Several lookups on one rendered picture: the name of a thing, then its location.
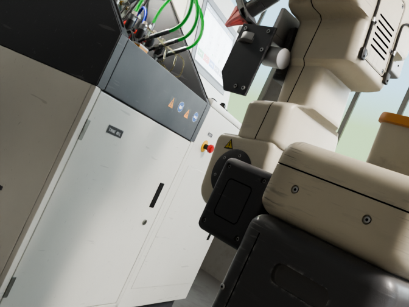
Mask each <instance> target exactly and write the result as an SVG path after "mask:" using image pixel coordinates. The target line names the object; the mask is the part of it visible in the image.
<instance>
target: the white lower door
mask: <svg viewBox="0 0 409 307"><path fill-rule="evenodd" d="M190 143H191V142H190V141H188V140H186V139H184V138H182V137H181V136H179V135H177V134H176V133H173V132H172V131H170V130H169V129H167V128H165V127H163V126H162V125H160V124H158V123H157V122H155V121H153V120H151V119H149V118H148V117H146V116H144V115H142V114H140V113H139V112H137V111H136V110H134V109H132V108H130V107H129V106H127V105H125V104H123V103H121V102H120V101H118V100H116V99H115V98H113V97H111V96H109V95H108V94H106V93H104V92H103V91H100V93H99V95H98V97H97V99H96V101H95V103H94V105H93V107H92V109H91V111H90V113H89V115H88V118H87V120H86V122H85V124H84V126H83V128H82V131H81V132H80V134H79V137H78V138H77V141H76V143H75V145H74V147H73V149H72V151H71V153H70V156H69V158H68V160H67V162H66V164H65V166H64V168H63V170H62V172H61V174H60V176H59V178H58V181H57V183H56V185H55V187H54V189H53V191H52V194H51V196H50V198H49V200H48V201H47V204H46V206H45V208H44V210H43V212H42V214H41V217H40V219H39V221H38V223H37V225H36V227H35V229H34V231H33V233H32V235H31V237H30V239H29V242H28V244H27V246H26V248H25V250H24V252H23V255H22V257H21V259H20V261H19V263H18V265H17V267H16V269H15V271H14V273H13V275H12V277H11V280H10V282H9V284H8V286H7V288H6V290H5V292H4V295H3V296H2V299H1V301H0V307H87V306H96V305H104V304H109V303H116V301H117V299H118V296H119V294H120V293H121V290H122V288H123V286H124V284H125V282H126V280H127V277H128V275H129V273H130V271H131V268H132V267H133V265H134V263H135V260H136V258H137V256H138V254H139V251H140V249H141V247H142V245H143V243H144V241H145V239H146V237H147V235H148V233H149V230H150V228H151V226H152V224H153V221H154V220H155V217H156V215H157V213H158V211H159V209H160V207H161V204H162V202H163V200H164V198H165V196H166V194H167V192H168V190H169V188H170V185H171V183H172V181H173V179H174V177H175V174H176V172H177V170H178V168H179V166H180V164H181V162H182V160H183V157H184V155H185V153H186V151H187V148H188V147H189V145H190Z"/></svg>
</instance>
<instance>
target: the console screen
mask: <svg viewBox="0 0 409 307"><path fill-rule="evenodd" d="M201 10H202V12H203V16H204V32H203V36H202V38H201V40H200V41H199V43H198V44H197V45H196V46H194V47H193V48H192V52H191V54H192V57H193V60H194V62H195V65H196V67H197V70H198V73H199V74H201V75H202V76H203V77H204V78H205V79H206V80H207V81H208V82H209V83H210V84H211V85H212V86H213V87H214V88H215V89H216V90H217V91H218V92H219V93H221V94H222V95H223V96H224V92H225V91H224V90H223V81H222V69H223V67H224V65H225V63H226V60H227V58H228V56H229V54H230V52H231V49H232V47H233V46H234V43H235V42H236V36H237V32H236V31H235V30H234V28H233V27H226V26H225V23H226V22H227V19H226V17H225V16H224V14H223V13H222V11H221V10H220V9H219V8H218V6H217V4H216V3H215V2H214V0H203V4H202V7H201ZM200 28H201V20H200V17H199V20H198V26H197V31H196V34H195V39H194V42H195V40H196V39H197V38H198V36H199V33H200Z"/></svg>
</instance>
